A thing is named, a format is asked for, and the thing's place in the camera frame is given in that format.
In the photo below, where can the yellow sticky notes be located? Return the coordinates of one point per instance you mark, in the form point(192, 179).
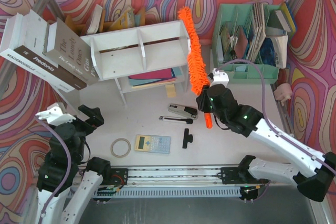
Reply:
point(170, 90)

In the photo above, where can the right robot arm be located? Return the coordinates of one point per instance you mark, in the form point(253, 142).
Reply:
point(311, 171)

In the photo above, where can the white book Mademoiselle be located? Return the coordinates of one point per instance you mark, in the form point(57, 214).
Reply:
point(10, 42)

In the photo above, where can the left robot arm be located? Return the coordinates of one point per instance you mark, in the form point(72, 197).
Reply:
point(63, 206)

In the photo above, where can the black clip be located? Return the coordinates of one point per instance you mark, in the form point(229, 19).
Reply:
point(187, 138)

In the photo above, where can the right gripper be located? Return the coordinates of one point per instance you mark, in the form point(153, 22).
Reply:
point(203, 100)

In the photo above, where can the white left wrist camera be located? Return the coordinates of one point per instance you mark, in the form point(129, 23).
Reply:
point(55, 115)

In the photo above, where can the books behind shelf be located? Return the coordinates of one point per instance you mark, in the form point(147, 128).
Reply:
point(97, 22)

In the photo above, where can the grey book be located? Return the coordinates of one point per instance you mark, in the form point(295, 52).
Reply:
point(69, 51)

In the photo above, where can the white side shelf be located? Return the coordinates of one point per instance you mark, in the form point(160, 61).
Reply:
point(71, 100)

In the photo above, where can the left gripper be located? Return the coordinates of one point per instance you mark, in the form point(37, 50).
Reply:
point(85, 123)

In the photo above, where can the beige blue calculator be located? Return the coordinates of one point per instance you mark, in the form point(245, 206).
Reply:
point(153, 144)

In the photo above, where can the aluminium mounting rail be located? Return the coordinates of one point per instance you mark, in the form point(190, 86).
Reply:
point(159, 176)

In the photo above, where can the brown book Fredonia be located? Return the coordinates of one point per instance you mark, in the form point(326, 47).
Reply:
point(47, 58)

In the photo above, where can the pink pig figurine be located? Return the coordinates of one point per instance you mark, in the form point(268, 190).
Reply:
point(283, 93)

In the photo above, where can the stack of coloured paper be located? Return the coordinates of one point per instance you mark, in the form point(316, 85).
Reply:
point(155, 77)

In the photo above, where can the clear tape roll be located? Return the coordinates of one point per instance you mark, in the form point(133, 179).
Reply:
point(120, 148)

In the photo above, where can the mint green desk organizer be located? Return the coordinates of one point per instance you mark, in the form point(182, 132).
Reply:
point(234, 23)

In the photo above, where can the black silver stapler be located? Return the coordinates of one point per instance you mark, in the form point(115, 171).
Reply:
point(184, 111)

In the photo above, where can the orange microfiber duster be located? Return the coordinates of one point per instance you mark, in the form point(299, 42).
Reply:
point(196, 65)

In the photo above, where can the white wooden bookshelf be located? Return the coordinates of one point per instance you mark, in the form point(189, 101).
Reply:
point(118, 54)

